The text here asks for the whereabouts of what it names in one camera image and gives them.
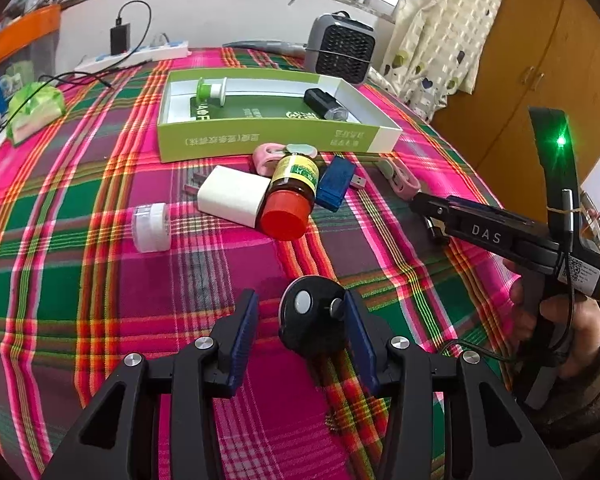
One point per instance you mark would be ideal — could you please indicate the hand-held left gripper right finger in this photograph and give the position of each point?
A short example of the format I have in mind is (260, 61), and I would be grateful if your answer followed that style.
(362, 340)

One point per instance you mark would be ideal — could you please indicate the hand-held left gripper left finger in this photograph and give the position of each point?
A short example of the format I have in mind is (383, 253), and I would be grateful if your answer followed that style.
(242, 340)

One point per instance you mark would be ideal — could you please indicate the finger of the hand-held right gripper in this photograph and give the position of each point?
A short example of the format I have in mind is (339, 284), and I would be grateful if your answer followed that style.
(500, 215)
(480, 235)

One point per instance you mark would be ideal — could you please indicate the black round remote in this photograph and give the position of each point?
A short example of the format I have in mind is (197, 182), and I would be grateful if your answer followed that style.
(305, 330)

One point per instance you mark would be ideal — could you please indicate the plain pink clip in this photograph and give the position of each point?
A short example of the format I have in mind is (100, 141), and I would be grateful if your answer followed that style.
(405, 185)

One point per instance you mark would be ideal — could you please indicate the brown bottle with red cap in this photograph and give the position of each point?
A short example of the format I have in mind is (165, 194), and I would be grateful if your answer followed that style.
(285, 210)

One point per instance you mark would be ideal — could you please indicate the white charger block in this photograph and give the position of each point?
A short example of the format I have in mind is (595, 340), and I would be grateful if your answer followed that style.
(230, 192)

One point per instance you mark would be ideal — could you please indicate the green cardboard box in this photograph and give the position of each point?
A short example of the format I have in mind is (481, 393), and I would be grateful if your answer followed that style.
(260, 142)

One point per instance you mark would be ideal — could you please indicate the person's right hand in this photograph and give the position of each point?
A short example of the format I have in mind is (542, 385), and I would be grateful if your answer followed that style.
(587, 320)

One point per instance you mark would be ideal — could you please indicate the wooden wardrobe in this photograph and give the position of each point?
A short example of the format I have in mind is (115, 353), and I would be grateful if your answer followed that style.
(555, 60)

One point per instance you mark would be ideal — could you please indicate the pink plaid blanket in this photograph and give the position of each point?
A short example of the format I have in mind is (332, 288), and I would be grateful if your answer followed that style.
(130, 310)

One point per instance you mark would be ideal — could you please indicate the blue card reader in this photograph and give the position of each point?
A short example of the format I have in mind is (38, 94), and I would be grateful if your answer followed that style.
(332, 182)

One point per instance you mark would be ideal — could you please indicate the pink clip with green pad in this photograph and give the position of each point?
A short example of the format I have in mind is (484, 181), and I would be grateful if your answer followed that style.
(265, 157)

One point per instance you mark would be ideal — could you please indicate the patterned curtain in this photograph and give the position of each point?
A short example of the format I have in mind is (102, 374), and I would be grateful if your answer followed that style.
(430, 35)

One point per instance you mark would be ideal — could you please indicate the black device with clear end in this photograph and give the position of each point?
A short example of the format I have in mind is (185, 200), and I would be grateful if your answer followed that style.
(320, 100)

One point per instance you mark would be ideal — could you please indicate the grey space heater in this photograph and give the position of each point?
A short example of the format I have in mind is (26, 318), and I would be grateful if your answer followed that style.
(340, 50)

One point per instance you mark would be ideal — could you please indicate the green and white spool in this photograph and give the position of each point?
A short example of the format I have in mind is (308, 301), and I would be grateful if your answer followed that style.
(205, 91)

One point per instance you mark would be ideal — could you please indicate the grey flat object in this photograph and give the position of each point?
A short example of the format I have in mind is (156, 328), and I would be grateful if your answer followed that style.
(270, 46)

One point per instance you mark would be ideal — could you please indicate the white power strip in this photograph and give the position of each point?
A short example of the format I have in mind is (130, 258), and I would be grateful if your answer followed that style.
(155, 52)

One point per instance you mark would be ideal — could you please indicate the green tissue packet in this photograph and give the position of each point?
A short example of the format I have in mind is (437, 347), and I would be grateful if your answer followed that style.
(35, 110)

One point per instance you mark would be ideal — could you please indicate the black power adapter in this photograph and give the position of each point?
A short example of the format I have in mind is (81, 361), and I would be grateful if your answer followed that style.
(120, 37)

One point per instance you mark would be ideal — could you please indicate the orange lidded storage bin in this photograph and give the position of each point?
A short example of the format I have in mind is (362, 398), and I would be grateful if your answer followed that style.
(30, 27)

